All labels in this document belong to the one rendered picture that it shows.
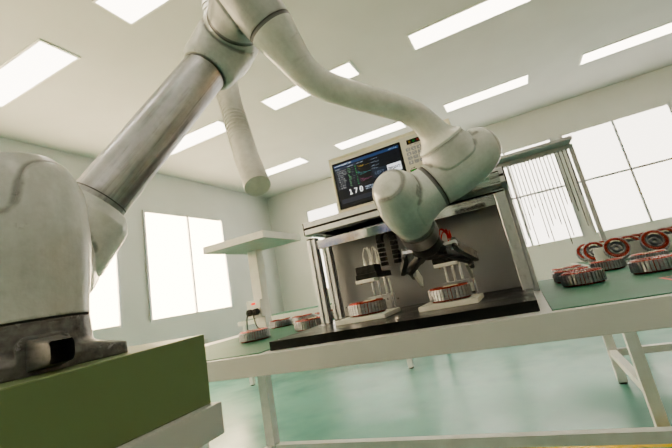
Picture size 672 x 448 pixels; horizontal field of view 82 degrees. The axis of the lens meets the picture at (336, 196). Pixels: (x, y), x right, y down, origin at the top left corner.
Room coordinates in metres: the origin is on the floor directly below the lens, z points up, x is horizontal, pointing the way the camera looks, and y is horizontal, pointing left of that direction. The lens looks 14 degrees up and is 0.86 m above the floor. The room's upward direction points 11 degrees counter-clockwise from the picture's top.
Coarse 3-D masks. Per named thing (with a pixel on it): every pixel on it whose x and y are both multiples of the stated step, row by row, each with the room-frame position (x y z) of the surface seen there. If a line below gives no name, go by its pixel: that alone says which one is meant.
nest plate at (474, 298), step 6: (474, 294) 1.11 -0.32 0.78; (480, 294) 1.07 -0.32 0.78; (456, 300) 1.03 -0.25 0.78; (462, 300) 1.00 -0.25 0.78; (468, 300) 1.00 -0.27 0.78; (474, 300) 0.99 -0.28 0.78; (480, 300) 1.02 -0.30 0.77; (426, 306) 1.04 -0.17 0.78; (432, 306) 1.03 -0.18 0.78; (438, 306) 1.03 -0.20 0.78; (444, 306) 1.02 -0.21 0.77; (450, 306) 1.01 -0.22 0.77
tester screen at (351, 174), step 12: (372, 156) 1.27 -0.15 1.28; (384, 156) 1.25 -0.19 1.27; (396, 156) 1.24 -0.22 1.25; (336, 168) 1.32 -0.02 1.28; (348, 168) 1.30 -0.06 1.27; (360, 168) 1.29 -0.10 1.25; (372, 168) 1.27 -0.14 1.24; (336, 180) 1.33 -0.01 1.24; (348, 180) 1.31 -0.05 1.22; (360, 180) 1.29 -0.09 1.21; (372, 180) 1.28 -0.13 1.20; (348, 204) 1.32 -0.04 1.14
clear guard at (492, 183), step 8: (488, 176) 0.92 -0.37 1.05; (496, 176) 0.90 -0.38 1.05; (480, 184) 0.91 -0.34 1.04; (488, 184) 0.90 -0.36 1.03; (496, 184) 0.88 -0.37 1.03; (472, 192) 0.90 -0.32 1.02; (480, 192) 0.89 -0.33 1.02; (488, 192) 0.88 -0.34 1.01; (496, 192) 0.87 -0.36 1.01; (456, 200) 0.91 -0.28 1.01; (464, 200) 0.90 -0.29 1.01
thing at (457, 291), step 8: (432, 288) 1.10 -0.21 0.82; (440, 288) 1.05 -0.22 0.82; (448, 288) 1.03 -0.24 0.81; (456, 288) 1.03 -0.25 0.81; (464, 288) 1.04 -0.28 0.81; (432, 296) 1.07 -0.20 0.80; (440, 296) 1.04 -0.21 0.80; (448, 296) 1.04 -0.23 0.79; (456, 296) 1.03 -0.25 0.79; (464, 296) 1.03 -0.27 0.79
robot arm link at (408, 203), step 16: (384, 176) 0.76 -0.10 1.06; (400, 176) 0.74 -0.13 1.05; (416, 176) 0.78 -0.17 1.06; (384, 192) 0.75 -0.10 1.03; (400, 192) 0.74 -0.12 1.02; (416, 192) 0.75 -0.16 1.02; (432, 192) 0.77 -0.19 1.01; (384, 208) 0.77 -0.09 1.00; (400, 208) 0.76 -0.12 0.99; (416, 208) 0.77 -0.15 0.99; (432, 208) 0.79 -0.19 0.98; (400, 224) 0.80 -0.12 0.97; (416, 224) 0.80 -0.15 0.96
